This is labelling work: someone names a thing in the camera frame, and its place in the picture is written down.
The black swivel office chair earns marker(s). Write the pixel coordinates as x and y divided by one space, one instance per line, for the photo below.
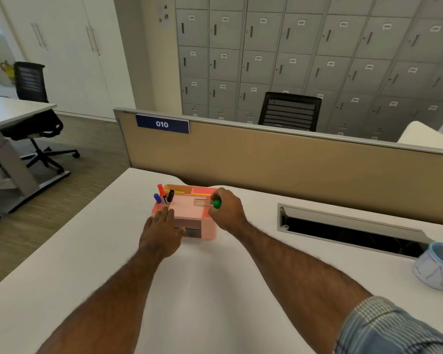
37 114

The clear tube with green cap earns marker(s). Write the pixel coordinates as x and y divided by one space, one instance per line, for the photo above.
206 203

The person's right fingers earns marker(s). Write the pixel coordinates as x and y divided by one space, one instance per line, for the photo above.
216 206

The person's right hand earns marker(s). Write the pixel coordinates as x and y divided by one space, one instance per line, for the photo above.
227 213

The red marker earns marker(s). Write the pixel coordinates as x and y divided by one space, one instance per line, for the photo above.
161 192

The grey locker wall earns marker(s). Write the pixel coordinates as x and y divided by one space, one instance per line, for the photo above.
317 58

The plaid shirt sleeve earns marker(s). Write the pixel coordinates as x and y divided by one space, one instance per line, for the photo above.
387 331

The yellow pencil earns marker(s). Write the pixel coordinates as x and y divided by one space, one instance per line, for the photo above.
192 194

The white desk with grey legs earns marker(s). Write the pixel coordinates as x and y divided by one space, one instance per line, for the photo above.
11 143

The person's left hand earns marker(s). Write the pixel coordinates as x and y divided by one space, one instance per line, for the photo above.
160 235

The blue marker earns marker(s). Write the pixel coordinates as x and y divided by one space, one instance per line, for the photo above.
157 198

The black marker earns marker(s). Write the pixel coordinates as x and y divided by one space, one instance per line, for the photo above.
170 195

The person's left thumb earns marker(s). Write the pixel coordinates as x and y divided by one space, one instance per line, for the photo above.
180 234

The beige desk partition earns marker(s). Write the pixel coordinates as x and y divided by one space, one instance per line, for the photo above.
280 165

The black mesh office chair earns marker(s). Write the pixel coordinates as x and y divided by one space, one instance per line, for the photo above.
289 112

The person's right forearm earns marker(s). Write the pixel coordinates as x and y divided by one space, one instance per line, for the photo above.
295 276

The pink desk organizer box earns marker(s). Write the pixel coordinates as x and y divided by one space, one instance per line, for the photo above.
192 215

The light blue cup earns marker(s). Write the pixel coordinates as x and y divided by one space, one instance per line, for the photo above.
435 265

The blue desk number sign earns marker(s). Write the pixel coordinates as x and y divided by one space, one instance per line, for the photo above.
162 124

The person's left forearm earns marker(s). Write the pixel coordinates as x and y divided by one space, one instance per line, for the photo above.
107 302

